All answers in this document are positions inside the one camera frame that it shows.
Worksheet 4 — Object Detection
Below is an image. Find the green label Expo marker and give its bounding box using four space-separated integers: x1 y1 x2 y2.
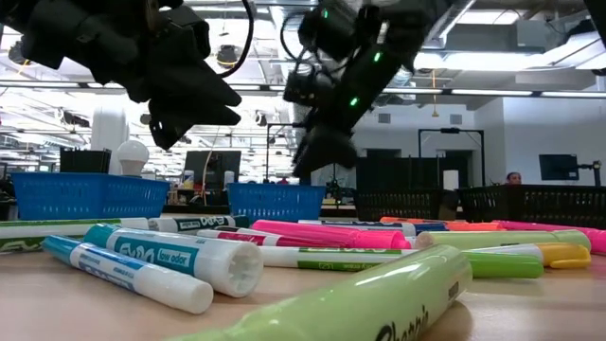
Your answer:
0 217 151 255

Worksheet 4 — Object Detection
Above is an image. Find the yellow cap white marker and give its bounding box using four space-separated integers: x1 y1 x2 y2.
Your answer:
468 242 592 270

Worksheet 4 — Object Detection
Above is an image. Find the red Expo marker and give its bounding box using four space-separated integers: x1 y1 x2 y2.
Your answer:
196 228 349 249

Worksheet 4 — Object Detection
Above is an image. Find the light green Sharpie highlighter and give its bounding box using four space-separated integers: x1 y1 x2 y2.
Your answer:
165 243 473 341
414 229 592 252

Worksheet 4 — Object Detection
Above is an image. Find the white building column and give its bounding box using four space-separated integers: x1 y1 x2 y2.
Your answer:
90 106 130 177

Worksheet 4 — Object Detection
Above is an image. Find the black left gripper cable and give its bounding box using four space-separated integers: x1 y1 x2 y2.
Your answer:
220 0 255 80

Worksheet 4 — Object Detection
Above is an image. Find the green cap Expo marker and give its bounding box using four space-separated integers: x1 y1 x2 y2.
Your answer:
258 245 544 279

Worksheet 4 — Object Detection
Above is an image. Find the black computer monitor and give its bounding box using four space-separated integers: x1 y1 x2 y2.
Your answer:
184 150 242 187
60 149 113 177

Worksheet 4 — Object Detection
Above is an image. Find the thick teal Expo marker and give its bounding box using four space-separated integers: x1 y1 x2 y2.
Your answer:
83 224 264 298

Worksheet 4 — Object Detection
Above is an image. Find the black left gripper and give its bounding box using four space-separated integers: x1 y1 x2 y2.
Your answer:
89 7 242 151

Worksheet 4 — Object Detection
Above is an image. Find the black partition screen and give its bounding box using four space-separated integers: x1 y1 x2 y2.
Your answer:
355 149 471 191

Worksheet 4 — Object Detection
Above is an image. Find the black plastic mesh basket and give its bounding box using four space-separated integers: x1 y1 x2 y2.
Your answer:
352 188 449 222
456 185 606 229

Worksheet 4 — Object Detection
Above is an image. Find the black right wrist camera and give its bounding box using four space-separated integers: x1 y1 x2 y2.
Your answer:
282 63 335 109

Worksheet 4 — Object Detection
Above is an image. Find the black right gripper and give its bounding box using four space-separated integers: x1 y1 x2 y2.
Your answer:
292 111 359 179

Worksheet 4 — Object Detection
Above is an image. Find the long ceiling light bar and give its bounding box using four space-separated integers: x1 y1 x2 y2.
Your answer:
0 81 606 99

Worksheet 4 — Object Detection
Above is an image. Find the dark green Expo marker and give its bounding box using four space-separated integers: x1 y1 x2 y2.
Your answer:
148 215 251 234

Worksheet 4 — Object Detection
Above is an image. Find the orange highlighter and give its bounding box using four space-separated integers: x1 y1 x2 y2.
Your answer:
380 216 507 233

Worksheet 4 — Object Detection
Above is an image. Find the black ceiling camera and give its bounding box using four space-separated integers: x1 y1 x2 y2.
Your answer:
7 40 29 65
216 45 240 70

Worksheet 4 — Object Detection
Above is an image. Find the dark wall screen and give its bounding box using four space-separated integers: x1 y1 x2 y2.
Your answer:
539 153 579 182

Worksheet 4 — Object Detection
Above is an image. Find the pink highlighter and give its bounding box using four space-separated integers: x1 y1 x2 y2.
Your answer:
491 219 606 255
250 219 412 251

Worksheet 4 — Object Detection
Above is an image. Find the blue plastic mesh basket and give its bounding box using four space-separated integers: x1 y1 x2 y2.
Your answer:
11 171 170 222
226 182 327 224

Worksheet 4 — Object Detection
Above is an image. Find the thin teal Expo marker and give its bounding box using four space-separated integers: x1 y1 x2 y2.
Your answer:
41 235 215 315

